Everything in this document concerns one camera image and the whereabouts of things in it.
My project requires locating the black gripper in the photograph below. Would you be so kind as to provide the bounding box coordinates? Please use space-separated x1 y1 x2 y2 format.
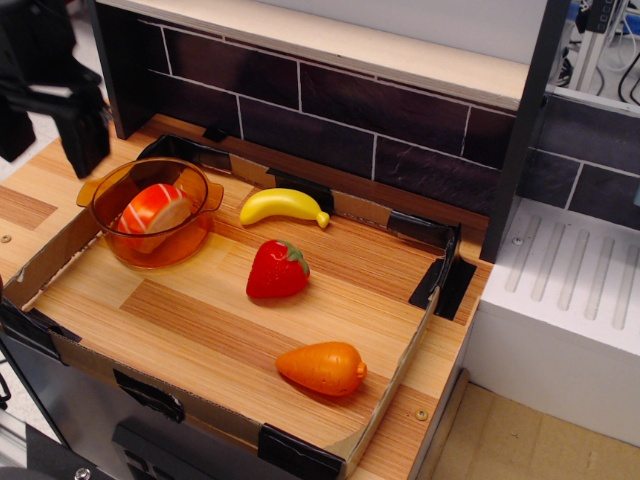
1 1 111 179

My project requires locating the salmon sushi toy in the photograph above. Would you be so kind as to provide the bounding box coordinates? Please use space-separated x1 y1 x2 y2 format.
117 183 192 254

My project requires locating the orange transparent plastic pot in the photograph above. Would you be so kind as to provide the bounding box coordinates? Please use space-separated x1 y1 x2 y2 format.
77 158 224 269

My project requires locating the cardboard fence with black tape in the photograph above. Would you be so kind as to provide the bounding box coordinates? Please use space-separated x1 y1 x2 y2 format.
1 131 486 479

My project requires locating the yellow toy banana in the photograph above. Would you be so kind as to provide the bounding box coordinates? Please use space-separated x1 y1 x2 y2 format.
239 188 330 228

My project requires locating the red toy strawberry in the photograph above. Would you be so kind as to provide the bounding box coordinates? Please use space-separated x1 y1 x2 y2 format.
246 240 310 299

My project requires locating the light wooden shelf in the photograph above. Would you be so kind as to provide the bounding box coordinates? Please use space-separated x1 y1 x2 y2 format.
113 1 529 111

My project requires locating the orange toy carrot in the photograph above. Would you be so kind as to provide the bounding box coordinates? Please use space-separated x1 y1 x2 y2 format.
275 341 368 397

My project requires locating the white ribbed sink block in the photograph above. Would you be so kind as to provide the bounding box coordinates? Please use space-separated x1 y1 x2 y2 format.
464 200 639 445

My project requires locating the dark grey vertical post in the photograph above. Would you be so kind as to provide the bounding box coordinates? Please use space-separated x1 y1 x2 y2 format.
480 1 570 263

